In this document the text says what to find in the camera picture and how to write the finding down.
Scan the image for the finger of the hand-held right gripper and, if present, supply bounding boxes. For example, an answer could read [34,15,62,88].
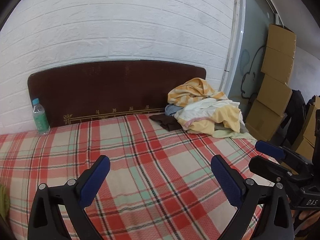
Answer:
[255,140,313,167]
[249,156,304,193]

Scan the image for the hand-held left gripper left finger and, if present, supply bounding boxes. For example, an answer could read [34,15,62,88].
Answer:
[28,155,111,240]

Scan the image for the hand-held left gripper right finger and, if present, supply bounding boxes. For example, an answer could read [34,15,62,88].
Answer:
[211,154,294,240]

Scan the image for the orange striped garment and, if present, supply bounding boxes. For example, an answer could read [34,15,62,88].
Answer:
[167,78,229,108]

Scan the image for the pale green cloth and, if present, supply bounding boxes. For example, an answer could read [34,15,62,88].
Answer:
[212,127,258,141]

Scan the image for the black jacket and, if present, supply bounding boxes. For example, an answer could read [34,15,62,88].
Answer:
[280,89,307,145]

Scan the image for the pale yellow garment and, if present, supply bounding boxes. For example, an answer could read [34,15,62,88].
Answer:
[184,105,247,135]

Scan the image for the stack of cardboard boxes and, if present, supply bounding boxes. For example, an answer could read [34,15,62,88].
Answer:
[245,24,320,153]

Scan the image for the red plaid bed sheet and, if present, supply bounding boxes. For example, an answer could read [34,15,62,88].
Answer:
[0,112,283,240]

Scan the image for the white garment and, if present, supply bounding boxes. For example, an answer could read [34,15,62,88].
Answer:
[174,97,240,128]

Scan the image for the clear plastic water bottle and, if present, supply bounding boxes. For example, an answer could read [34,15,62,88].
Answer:
[31,98,50,135]

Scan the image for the dark brown garment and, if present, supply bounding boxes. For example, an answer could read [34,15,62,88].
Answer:
[149,114,184,132]

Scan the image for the light blue garment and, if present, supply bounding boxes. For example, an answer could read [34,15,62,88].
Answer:
[165,104,184,117]

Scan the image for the olive green folded garment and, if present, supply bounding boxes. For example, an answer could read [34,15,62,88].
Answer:
[0,184,10,220]

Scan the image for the dark brown wooden headboard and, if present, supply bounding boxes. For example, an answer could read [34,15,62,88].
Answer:
[27,60,207,128]

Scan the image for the white door frame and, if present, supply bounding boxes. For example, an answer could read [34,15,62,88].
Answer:
[220,0,247,93]

